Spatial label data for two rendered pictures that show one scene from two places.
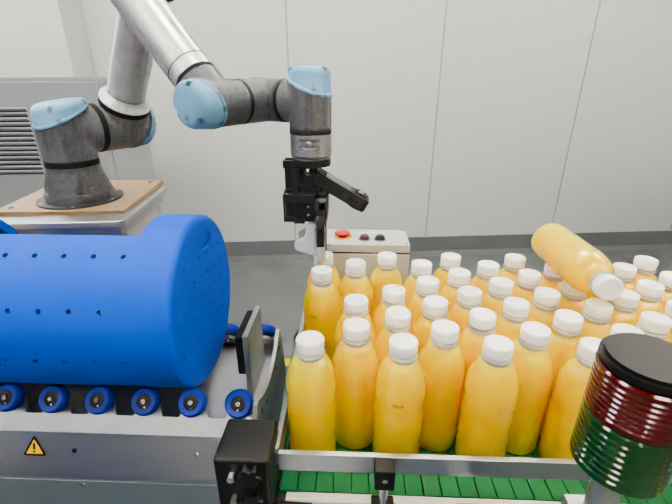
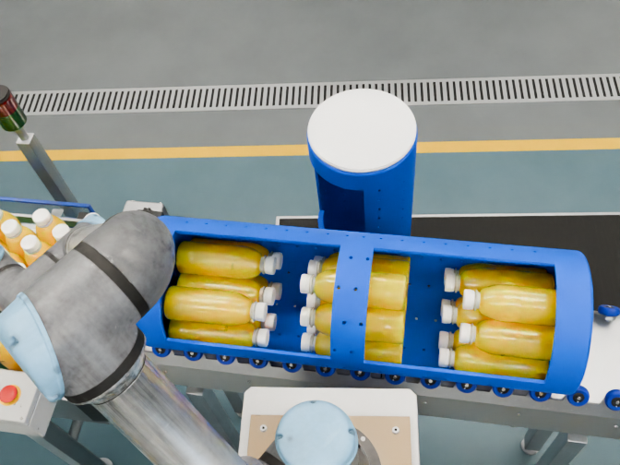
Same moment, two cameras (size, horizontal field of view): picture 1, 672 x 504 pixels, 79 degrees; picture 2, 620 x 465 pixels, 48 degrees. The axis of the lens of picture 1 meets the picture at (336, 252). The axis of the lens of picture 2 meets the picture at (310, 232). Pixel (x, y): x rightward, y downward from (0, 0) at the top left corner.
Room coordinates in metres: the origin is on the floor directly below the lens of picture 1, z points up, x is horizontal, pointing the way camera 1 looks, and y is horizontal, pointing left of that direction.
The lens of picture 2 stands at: (1.27, 0.74, 2.38)
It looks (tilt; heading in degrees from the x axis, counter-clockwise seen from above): 57 degrees down; 194
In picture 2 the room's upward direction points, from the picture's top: 9 degrees counter-clockwise
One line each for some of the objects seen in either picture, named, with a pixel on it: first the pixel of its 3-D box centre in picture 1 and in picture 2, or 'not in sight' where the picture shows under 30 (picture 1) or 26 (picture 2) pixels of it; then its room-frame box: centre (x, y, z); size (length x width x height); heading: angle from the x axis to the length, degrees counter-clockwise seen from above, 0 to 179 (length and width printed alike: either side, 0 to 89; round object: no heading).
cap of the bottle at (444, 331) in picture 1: (445, 331); (10, 228); (0.50, -0.16, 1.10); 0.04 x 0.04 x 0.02
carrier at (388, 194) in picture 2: not in sight; (364, 223); (0.11, 0.63, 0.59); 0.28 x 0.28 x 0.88
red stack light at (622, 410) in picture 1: (641, 390); (1, 102); (0.23, -0.22, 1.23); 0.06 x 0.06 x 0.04
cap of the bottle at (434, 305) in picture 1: (435, 305); not in sight; (0.57, -0.16, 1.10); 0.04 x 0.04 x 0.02
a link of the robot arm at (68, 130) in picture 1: (67, 128); (315, 449); (1.00, 0.63, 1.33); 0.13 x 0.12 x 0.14; 147
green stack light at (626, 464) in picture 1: (624, 437); (9, 115); (0.23, -0.22, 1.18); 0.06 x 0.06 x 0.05
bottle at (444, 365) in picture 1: (438, 388); (29, 250); (0.50, -0.16, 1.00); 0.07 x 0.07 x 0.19
